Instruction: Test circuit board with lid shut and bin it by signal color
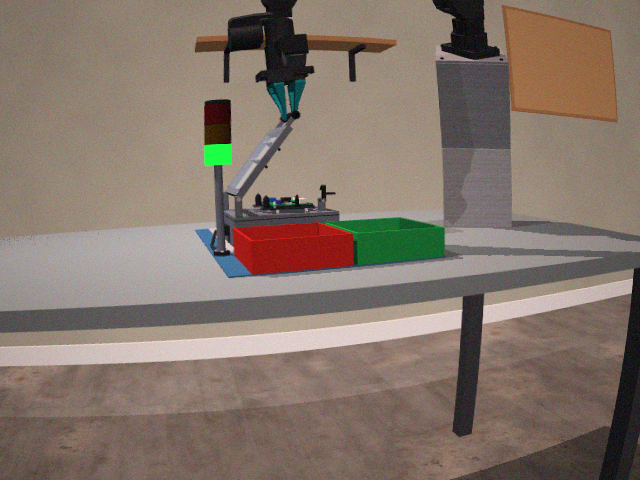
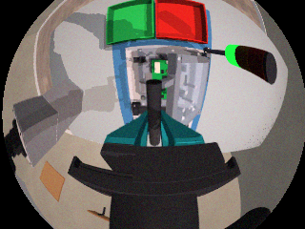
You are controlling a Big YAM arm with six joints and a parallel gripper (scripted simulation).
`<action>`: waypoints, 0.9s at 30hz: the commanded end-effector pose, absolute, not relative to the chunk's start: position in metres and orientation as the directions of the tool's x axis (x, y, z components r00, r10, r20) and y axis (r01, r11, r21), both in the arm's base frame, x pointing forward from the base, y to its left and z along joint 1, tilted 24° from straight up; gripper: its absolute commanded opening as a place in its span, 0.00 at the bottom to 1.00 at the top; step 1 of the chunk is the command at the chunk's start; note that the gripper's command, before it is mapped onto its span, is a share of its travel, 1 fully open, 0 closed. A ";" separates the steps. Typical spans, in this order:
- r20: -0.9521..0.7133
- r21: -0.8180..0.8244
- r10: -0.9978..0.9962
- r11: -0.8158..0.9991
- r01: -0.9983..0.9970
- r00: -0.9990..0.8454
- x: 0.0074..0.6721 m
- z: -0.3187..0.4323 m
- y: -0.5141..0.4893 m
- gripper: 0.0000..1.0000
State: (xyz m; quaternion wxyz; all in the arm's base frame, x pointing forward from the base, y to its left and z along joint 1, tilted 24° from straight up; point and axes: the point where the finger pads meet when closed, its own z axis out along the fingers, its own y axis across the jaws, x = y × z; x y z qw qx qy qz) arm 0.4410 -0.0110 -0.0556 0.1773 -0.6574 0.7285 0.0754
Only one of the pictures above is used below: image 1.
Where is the red bin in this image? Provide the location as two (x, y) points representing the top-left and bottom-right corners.
(233, 222), (354, 275)

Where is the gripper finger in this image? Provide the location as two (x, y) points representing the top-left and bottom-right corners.
(267, 82), (287, 121)
(287, 79), (306, 112)

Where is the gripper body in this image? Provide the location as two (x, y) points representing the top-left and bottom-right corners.
(255, 66), (314, 87)

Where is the green circuit board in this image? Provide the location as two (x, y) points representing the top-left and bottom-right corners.
(269, 197), (312, 207)

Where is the green open-top bin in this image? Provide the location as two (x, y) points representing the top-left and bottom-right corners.
(322, 217), (445, 265)

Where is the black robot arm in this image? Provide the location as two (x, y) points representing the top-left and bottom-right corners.
(228, 0), (500, 70)

